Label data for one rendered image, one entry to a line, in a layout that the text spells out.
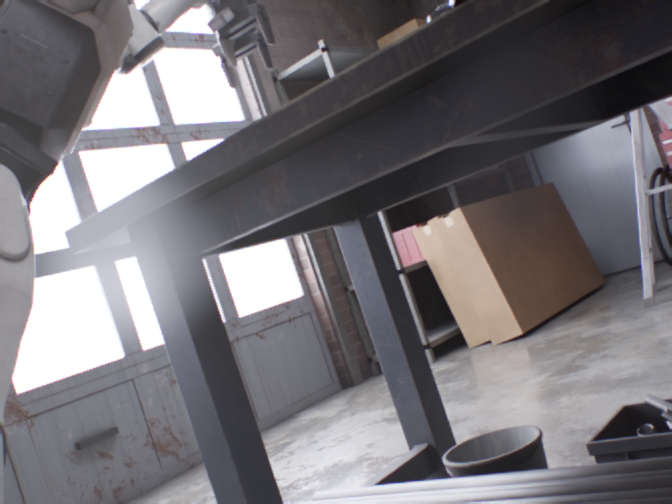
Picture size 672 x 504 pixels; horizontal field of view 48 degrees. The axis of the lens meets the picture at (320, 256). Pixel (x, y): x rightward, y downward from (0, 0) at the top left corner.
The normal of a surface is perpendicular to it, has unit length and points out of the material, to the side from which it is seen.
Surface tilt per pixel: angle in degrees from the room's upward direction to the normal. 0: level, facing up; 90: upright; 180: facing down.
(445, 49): 90
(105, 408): 90
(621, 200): 90
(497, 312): 89
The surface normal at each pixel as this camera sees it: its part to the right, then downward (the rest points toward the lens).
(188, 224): -0.62, 0.18
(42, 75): 0.44, -0.24
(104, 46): 0.16, 0.42
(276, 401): 0.72, -0.27
